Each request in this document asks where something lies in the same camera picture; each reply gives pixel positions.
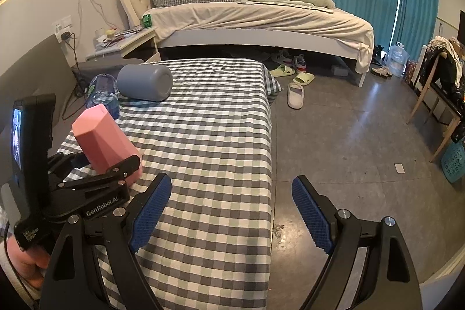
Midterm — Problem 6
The black power cable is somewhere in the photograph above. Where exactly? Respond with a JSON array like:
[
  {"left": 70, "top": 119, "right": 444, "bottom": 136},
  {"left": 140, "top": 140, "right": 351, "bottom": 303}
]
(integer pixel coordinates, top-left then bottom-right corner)
[{"left": 61, "top": 33, "right": 86, "bottom": 120}]

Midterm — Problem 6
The grey-blue cup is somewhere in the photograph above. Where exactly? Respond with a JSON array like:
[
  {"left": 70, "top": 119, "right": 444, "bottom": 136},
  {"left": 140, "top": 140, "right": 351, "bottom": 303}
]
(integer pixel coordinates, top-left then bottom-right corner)
[{"left": 117, "top": 64, "right": 174, "bottom": 102}]

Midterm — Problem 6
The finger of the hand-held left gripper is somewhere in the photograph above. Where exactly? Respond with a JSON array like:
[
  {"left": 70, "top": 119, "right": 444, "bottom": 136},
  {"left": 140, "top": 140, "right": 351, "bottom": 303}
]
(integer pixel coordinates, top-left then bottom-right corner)
[
  {"left": 54, "top": 155, "right": 142, "bottom": 191},
  {"left": 48, "top": 152, "right": 88, "bottom": 177}
]

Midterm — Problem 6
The white nightstand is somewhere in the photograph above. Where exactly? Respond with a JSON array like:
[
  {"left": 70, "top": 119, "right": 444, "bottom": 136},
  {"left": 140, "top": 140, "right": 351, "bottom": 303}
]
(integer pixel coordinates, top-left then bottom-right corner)
[{"left": 85, "top": 26, "right": 161, "bottom": 64}]

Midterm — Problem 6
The cream tufted headboard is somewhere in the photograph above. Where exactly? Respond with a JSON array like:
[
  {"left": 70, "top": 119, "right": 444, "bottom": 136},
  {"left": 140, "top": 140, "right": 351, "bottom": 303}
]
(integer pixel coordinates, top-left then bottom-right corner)
[{"left": 119, "top": 0, "right": 157, "bottom": 29}]

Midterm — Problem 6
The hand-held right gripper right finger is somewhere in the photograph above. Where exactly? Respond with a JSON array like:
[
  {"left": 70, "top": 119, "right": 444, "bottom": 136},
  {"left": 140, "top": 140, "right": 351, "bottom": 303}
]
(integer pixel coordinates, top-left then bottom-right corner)
[{"left": 291, "top": 175, "right": 422, "bottom": 310}]

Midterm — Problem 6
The white cable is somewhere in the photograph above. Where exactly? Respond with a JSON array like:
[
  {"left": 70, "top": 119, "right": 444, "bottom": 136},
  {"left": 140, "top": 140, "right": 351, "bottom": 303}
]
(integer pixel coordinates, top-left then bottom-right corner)
[{"left": 76, "top": 0, "right": 120, "bottom": 32}]

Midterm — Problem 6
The blue plastic water bottle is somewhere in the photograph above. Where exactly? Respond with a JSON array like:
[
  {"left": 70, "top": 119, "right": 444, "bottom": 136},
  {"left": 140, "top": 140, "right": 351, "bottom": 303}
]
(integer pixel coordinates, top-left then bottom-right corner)
[{"left": 85, "top": 73, "right": 121, "bottom": 120}]

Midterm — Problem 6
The clear water jug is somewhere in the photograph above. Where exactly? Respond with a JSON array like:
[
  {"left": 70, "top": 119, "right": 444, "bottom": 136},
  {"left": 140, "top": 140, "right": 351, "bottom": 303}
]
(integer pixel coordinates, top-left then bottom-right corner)
[{"left": 387, "top": 41, "right": 407, "bottom": 77}]

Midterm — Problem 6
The blue laundry basket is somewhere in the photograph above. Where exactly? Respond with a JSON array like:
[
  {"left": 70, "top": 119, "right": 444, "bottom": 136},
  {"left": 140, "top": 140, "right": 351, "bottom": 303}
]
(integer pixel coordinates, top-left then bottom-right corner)
[{"left": 441, "top": 141, "right": 465, "bottom": 183}]

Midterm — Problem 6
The white bed frame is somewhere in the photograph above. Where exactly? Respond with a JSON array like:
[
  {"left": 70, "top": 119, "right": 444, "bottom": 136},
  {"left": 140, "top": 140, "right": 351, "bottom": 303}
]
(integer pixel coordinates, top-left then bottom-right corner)
[{"left": 154, "top": 25, "right": 373, "bottom": 89}]

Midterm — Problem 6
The person's left forearm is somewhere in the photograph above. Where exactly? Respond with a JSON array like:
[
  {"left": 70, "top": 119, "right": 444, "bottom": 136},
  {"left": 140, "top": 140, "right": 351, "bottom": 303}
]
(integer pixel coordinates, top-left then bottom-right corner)
[{"left": 7, "top": 235, "right": 49, "bottom": 291}]

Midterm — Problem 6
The wooden chair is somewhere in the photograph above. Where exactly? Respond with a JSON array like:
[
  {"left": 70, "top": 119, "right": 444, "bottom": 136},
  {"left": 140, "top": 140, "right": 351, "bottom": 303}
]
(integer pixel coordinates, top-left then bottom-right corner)
[{"left": 405, "top": 45, "right": 465, "bottom": 162}]

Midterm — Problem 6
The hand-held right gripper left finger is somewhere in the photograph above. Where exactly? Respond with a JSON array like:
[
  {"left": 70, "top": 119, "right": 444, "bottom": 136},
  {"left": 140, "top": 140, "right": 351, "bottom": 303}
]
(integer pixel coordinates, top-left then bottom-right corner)
[{"left": 38, "top": 173, "right": 172, "bottom": 310}]

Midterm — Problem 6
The checkered table cloth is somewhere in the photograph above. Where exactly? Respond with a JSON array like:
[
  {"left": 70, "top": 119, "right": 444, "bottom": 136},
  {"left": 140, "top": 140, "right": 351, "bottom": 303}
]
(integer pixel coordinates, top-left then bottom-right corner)
[{"left": 54, "top": 58, "right": 284, "bottom": 310}]

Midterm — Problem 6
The white slipper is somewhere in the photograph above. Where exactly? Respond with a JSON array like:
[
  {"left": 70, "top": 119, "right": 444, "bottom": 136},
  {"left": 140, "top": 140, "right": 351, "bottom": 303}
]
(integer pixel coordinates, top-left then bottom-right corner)
[{"left": 287, "top": 82, "right": 305, "bottom": 110}]

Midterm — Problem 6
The pile of clothes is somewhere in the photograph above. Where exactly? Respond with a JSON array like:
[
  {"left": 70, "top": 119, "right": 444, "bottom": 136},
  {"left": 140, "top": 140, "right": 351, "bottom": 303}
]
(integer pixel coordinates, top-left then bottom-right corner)
[{"left": 414, "top": 36, "right": 465, "bottom": 144}]

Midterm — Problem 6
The white bed with bedding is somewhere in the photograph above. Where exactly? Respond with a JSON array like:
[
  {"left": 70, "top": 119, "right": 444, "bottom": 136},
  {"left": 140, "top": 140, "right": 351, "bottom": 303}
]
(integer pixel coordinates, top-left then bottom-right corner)
[{"left": 143, "top": 1, "right": 375, "bottom": 65}]

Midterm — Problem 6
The grey cushion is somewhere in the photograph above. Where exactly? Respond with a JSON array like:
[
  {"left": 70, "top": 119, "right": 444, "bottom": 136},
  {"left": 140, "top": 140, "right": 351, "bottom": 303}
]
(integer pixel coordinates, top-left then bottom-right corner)
[{"left": 71, "top": 58, "right": 144, "bottom": 79}]

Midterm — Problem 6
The pink cup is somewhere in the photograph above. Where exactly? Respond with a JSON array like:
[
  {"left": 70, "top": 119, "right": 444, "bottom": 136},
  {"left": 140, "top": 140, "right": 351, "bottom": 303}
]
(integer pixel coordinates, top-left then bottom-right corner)
[{"left": 71, "top": 104, "right": 143, "bottom": 187}]

